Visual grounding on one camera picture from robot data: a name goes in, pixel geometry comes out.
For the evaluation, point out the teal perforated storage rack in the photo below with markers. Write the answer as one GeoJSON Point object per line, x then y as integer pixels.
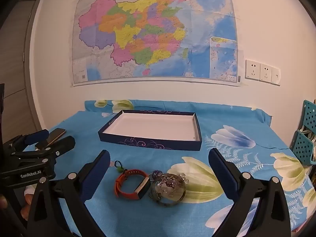
{"type": "Point", "coordinates": [302, 148]}

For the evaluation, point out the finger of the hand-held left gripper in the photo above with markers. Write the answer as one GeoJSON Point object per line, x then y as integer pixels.
{"type": "Point", "coordinates": [37, 135]}
{"type": "Point", "coordinates": [64, 143]}

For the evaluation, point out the navy shallow cardboard box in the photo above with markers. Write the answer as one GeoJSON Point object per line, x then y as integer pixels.
{"type": "Point", "coordinates": [153, 126]}

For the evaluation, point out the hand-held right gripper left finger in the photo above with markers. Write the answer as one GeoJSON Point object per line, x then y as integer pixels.
{"type": "Point", "coordinates": [98, 170]}

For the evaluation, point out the person's left hand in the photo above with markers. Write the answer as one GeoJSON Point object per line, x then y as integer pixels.
{"type": "Point", "coordinates": [28, 200]}

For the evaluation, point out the white wall switch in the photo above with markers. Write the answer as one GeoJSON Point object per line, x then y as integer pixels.
{"type": "Point", "coordinates": [276, 76]}

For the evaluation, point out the colourful wall map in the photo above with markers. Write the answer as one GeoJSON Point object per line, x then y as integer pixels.
{"type": "Point", "coordinates": [148, 29]}

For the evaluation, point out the white wall socket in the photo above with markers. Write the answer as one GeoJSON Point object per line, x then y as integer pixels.
{"type": "Point", "coordinates": [265, 72]}
{"type": "Point", "coordinates": [252, 69]}

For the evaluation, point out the black smartphone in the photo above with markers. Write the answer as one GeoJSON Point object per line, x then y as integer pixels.
{"type": "Point", "coordinates": [58, 133]}

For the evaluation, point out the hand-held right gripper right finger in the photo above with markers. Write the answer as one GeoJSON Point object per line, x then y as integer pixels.
{"type": "Point", "coordinates": [221, 172]}

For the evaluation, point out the blue floral tablecloth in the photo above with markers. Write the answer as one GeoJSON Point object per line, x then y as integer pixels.
{"type": "Point", "coordinates": [172, 217]}

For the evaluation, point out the orange smartwatch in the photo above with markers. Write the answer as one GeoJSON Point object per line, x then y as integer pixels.
{"type": "Point", "coordinates": [144, 186]}

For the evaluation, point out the grey-brown door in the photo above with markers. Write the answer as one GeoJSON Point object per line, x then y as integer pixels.
{"type": "Point", "coordinates": [14, 54]}

